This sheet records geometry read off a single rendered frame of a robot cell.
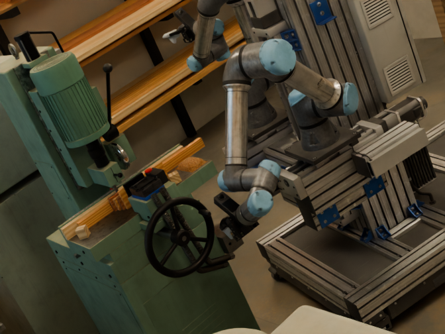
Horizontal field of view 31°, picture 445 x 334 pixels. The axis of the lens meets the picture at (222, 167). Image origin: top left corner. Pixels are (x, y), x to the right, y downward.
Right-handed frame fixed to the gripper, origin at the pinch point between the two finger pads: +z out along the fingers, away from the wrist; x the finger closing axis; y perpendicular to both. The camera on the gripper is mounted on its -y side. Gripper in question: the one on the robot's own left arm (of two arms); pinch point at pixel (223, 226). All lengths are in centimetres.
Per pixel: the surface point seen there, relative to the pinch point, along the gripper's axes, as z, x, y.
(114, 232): 20.8, -25.6, -22.6
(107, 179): 23.7, -14.3, -40.5
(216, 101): 286, 193, -87
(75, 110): 6, -14, -65
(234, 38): 219, 199, -106
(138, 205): 16.4, -13.7, -25.4
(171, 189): 10.0, -2.2, -22.2
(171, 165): 32.9, 13.8, -32.4
